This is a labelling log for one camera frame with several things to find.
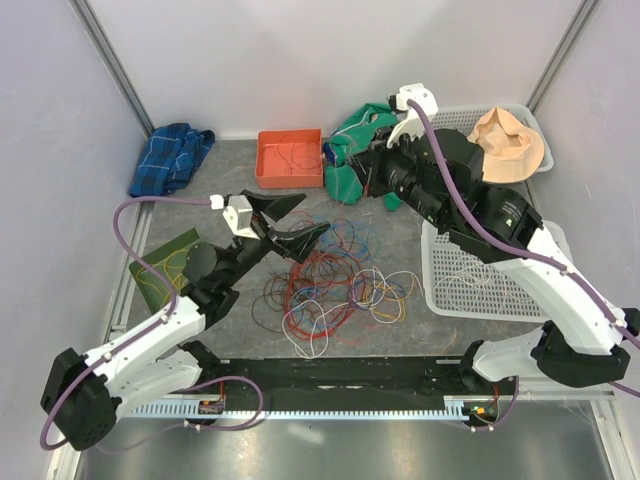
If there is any yellow wire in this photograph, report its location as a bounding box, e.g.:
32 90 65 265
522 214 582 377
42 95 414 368
134 249 191 296

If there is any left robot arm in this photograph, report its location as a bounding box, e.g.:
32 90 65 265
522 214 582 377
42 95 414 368
39 190 330 451

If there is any green plastic tray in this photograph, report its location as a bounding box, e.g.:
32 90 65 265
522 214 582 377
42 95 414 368
129 228 200 313

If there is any blue plaid cloth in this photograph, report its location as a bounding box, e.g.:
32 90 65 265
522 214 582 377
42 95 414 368
128 123 216 198

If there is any light blue cable duct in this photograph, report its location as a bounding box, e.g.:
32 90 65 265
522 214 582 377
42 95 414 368
119 394 516 420

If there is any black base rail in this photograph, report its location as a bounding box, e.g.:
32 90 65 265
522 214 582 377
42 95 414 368
162 355 566 412

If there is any green jacket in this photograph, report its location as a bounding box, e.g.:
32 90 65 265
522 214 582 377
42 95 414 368
322 103 398 205

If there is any red wire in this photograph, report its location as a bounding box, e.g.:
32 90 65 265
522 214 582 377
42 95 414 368
267 133 321 177

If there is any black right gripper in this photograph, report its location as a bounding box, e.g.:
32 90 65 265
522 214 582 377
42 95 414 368
347 122 450 229

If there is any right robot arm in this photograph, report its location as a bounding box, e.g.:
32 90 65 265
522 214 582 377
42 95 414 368
348 127 639 394

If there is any tangled coloured wire pile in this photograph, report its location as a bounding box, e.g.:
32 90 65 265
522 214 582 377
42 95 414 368
251 212 426 359

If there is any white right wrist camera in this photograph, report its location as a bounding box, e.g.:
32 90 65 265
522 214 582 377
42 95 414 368
386 83 439 149

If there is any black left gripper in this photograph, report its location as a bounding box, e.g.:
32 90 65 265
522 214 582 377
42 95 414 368
223 190 331 286

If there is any white wire in basket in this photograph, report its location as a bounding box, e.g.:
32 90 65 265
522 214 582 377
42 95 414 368
434 259 506 301

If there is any large white perforated basket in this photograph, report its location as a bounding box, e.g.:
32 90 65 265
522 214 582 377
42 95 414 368
421 222 548 323

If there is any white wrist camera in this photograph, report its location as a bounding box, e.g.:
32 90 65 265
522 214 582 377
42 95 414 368
209 194 259 239
386 83 439 149

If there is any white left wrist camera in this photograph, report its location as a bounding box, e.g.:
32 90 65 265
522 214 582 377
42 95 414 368
209 194 259 239

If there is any orange plastic tray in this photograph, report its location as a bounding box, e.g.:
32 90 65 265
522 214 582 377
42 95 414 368
255 128 324 189

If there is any small white perforated basket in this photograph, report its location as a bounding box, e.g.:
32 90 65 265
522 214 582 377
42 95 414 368
432 104 555 173

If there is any beige bucket hat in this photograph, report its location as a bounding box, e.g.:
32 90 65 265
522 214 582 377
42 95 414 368
467 107 545 184

